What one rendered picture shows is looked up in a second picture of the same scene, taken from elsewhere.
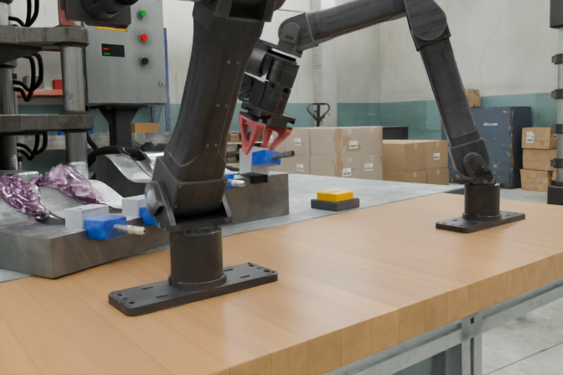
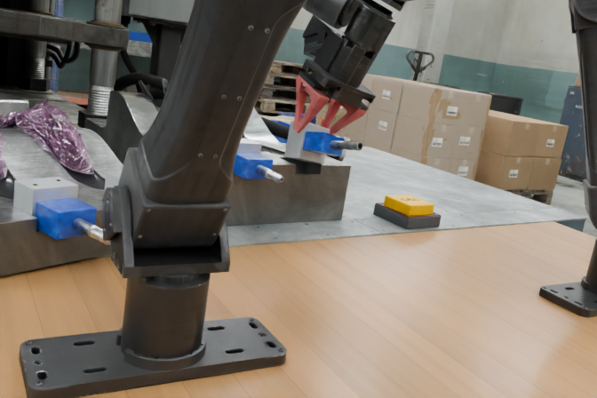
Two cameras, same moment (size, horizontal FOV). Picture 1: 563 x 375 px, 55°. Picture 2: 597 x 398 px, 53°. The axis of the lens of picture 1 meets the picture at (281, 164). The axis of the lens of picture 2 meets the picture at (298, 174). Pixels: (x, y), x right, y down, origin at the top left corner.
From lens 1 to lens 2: 0.21 m
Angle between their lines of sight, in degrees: 9
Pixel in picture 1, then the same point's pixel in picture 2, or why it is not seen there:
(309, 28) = not seen: outside the picture
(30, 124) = (50, 29)
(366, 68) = (489, 18)
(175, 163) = (147, 171)
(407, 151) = (515, 131)
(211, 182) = (202, 209)
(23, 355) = not seen: outside the picture
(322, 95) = (429, 41)
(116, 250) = (81, 249)
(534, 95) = not seen: outside the picture
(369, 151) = (469, 122)
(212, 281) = (177, 360)
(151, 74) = not seen: outside the picture
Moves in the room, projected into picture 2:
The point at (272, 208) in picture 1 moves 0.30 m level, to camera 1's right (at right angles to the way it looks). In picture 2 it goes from (320, 209) to (518, 244)
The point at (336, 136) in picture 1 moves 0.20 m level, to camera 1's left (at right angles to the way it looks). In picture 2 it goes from (433, 97) to (407, 92)
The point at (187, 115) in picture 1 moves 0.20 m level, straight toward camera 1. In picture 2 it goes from (175, 100) to (83, 155)
